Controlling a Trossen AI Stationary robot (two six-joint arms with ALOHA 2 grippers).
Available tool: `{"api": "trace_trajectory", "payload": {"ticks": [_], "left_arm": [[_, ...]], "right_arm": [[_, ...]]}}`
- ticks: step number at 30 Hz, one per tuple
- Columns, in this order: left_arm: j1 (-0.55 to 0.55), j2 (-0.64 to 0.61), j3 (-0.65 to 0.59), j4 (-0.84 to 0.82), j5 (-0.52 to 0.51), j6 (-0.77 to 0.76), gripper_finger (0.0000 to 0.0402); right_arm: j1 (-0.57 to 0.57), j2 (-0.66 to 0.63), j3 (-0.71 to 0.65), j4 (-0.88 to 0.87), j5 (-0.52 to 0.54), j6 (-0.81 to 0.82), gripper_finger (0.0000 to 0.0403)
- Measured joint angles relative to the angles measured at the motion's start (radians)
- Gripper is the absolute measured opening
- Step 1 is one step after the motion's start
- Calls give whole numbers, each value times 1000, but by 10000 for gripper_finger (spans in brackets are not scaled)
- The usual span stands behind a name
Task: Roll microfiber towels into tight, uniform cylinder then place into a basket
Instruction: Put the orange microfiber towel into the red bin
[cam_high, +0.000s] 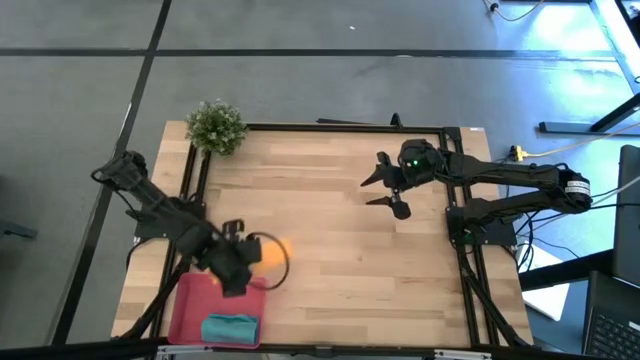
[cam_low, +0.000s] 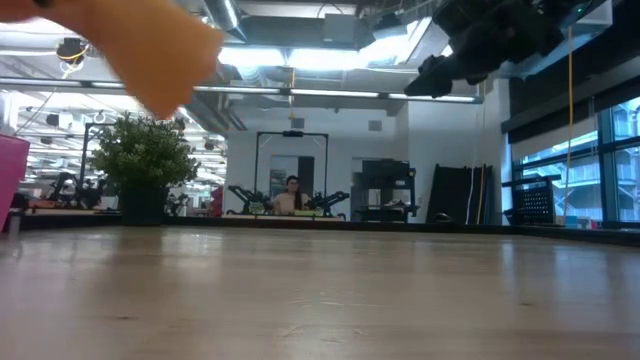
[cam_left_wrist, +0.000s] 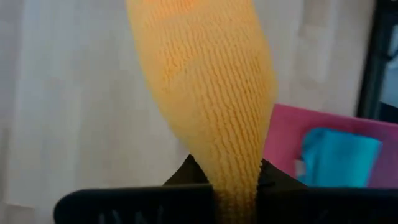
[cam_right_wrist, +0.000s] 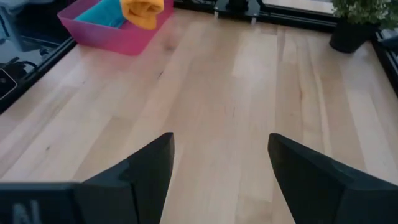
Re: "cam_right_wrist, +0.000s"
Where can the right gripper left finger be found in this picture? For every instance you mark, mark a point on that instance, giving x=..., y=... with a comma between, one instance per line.
x=124, y=193

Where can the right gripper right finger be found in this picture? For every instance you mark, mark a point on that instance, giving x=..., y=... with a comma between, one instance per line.
x=326, y=196

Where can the orange microfiber towel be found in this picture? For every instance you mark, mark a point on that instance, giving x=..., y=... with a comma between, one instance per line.
x=143, y=14

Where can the teal microfiber towel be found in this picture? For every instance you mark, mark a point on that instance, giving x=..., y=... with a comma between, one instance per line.
x=102, y=14

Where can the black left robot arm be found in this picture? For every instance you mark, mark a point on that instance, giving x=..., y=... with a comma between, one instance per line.
x=237, y=6

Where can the pink plastic basket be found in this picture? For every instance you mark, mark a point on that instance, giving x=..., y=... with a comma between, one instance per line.
x=124, y=43

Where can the black device white outline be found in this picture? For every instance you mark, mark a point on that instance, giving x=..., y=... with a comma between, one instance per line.
x=6, y=84

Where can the artificial green plant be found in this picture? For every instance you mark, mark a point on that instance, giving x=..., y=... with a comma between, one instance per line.
x=363, y=9

